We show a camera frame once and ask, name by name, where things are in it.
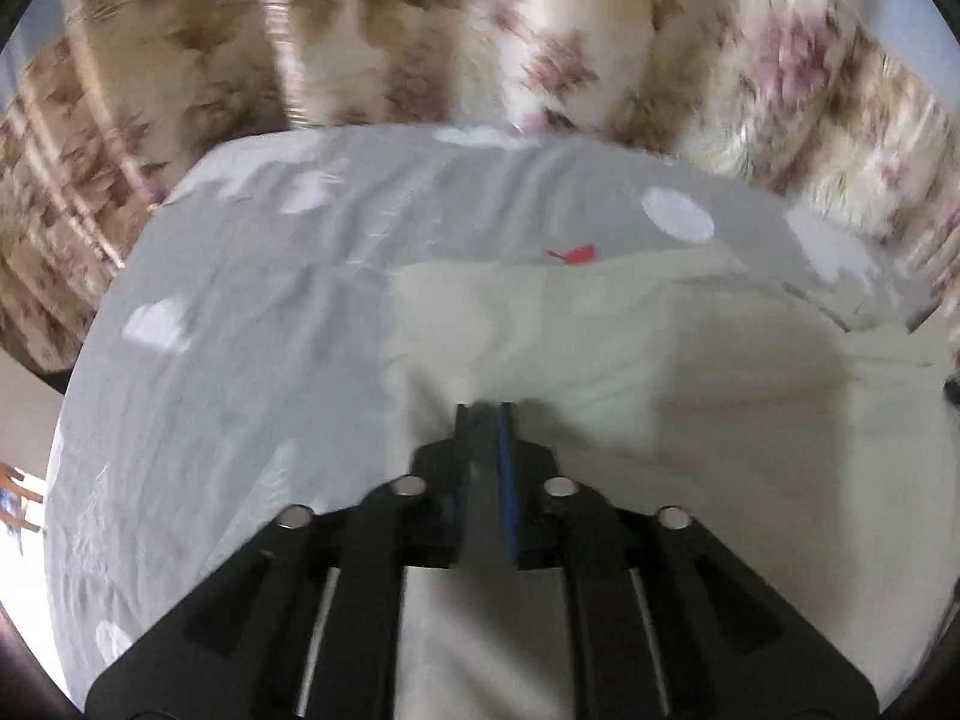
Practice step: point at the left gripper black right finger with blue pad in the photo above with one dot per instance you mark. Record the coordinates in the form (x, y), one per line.
(664, 621)

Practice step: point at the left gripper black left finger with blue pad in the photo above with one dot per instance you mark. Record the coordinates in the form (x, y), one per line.
(302, 621)

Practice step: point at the pale green garment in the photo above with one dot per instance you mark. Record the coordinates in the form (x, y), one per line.
(822, 453)

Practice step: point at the grey patterned bed sheet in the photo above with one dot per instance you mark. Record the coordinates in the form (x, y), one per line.
(236, 363)

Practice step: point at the wooden chair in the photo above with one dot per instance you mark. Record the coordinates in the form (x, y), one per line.
(15, 497)

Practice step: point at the floral curtain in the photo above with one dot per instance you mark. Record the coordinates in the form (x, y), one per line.
(106, 104)

